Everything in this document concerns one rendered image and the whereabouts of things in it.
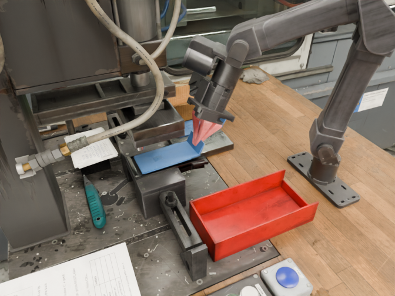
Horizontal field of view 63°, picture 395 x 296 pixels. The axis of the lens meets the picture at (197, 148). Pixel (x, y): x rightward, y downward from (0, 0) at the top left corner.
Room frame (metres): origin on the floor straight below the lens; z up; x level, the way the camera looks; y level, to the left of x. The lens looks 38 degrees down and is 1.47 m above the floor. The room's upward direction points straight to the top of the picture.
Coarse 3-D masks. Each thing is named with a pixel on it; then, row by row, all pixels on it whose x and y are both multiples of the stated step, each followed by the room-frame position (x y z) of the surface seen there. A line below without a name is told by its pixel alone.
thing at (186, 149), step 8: (192, 136) 0.63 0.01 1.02; (176, 144) 0.63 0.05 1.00; (184, 144) 0.62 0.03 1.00; (192, 144) 0.61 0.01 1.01; (200, 144) 0.59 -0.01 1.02; (152, 152) 0.60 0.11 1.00; (160, 152) 0.60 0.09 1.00; (168, 152) 0.59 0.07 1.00; (176, 152) 0.59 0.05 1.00; (184, 152) 0.59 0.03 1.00; (192, 152) 0.59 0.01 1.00; (200, 152) 0.58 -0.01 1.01; (136, 160) 0.57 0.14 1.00; (144, 160) 0.56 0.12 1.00; (152, 160) 0.56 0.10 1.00; (160, 160) 0.56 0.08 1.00; (168, 160) 0.56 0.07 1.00; (176, 160) 0.56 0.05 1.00; (144, 168) 0.54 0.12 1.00; (152, 168) 0.53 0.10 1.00
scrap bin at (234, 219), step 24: (216, 192) 0.50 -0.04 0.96; (240, 192) 0.52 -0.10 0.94; (264, 192) 0.55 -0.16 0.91; (288, 192) 0.55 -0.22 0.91; (192, 216) 0.46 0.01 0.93; (216, 216) 0.48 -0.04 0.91; (240, 216) 0.48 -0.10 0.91; (264, 216) 0.48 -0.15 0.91; (288, 216) 0.44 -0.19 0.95; (312, 216) 0.47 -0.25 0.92; (216, 240) 0.42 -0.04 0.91; (240, 240) 0.39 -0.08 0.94; (264, 240) 0.42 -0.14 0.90
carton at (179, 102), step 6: (180, 90) 0.99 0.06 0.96; (186, 90) 1.00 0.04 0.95; (180, 96) 0.99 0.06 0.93; (186, 96) 1.00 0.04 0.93; (192, 96) 1.00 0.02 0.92; (174, 102) 0.98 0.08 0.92; (180, 102) 0.99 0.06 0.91; (186, 102) 0.99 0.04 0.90; (180, 108) 0.86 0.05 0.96; (186, 108) 0.87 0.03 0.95; (192, 108) 0.88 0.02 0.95; (180, 114) 0.86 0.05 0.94; (186, 114) 0.87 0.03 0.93
